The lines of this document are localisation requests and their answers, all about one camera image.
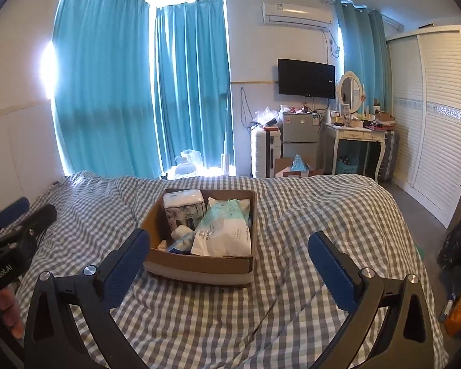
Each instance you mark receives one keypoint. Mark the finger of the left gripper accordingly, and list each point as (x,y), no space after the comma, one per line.
(36,220)
(14,211)

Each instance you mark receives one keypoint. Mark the teal curtain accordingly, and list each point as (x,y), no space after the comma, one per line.
(366,51)
(137,86)

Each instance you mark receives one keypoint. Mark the oval vanity mirror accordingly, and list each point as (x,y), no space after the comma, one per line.
(350,92)

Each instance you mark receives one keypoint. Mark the checkered bed cover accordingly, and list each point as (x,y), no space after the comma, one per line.
(284,318)

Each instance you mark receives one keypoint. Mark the teal waste basket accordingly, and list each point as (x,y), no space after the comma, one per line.
(347,165)

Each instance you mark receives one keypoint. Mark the floor cardboard box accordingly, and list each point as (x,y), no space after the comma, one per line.
(297,166)

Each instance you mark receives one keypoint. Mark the white air conditioner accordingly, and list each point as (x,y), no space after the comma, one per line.
(296,15)

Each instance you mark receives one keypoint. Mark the white dressing table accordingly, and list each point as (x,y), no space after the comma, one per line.
(364,138)

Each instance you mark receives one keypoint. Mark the teal curtain left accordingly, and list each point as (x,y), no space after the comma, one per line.
(137,86)

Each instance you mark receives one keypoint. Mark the white cloth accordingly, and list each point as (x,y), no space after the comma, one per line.
(163,246)

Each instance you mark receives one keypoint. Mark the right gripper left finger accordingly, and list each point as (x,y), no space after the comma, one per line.
(52,339)

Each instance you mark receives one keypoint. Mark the white suitcase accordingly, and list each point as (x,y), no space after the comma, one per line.
(265,146)

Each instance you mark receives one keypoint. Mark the small grey fridge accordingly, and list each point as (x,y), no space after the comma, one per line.
(299,134)

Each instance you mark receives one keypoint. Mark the white louvered wardrobe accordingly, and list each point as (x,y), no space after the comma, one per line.
(426,103)

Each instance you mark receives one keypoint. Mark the teal white wipes pack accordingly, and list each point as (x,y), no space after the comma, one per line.
(224,230)

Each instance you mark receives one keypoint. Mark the black white tissue pack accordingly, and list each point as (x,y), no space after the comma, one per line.
(184,208)

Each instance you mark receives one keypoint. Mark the black wall television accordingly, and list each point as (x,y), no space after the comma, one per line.
(307,79)

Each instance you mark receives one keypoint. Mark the teal curtain right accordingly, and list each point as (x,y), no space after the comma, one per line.
(366,51)

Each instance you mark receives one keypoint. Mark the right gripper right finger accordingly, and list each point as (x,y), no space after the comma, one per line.
(405,337)

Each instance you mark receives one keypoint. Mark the person's left hand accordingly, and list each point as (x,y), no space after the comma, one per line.
(10,313)

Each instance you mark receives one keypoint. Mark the brown cardboard box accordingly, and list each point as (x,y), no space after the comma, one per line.
(220,271)

